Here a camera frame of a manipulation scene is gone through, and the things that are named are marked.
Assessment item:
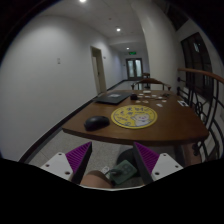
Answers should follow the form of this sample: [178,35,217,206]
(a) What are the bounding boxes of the green exit sign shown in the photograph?
[128,51,137,55]

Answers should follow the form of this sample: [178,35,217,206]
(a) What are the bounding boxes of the dark window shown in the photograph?
[181,32,213,99]

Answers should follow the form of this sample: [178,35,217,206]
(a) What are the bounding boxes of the black computer mouse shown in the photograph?
[84,116,110,131]

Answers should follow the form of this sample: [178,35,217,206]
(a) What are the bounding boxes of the green patterned shoe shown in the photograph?
[109,160,137,185]

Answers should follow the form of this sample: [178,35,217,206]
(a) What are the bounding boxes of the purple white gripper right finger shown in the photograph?
[133,142,182,185]

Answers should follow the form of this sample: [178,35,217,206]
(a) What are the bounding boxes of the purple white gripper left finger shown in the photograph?
[41,142,92,184]

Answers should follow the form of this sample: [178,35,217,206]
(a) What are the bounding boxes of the stair railing with wooden handrail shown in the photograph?
[177,68,224,162]

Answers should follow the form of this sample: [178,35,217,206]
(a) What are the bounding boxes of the open side doorway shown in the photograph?
[91,47,106,94]

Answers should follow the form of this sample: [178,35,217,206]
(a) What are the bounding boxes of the glass double door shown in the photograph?
[126,58,143,80]

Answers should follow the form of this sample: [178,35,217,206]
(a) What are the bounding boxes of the dark closed laptop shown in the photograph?
[94,92,130,105]

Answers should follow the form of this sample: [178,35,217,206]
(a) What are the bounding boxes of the wooden chair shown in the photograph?
[131,78,172,91]

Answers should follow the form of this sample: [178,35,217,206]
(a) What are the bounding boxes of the white card on table edge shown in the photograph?
[178,100,189,107]

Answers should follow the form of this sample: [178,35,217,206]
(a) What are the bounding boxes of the small black round object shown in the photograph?
[130,94,138,100]

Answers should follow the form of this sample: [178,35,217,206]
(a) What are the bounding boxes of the round yellow cartoon mouse pad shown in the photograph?
[111,105,158,130]

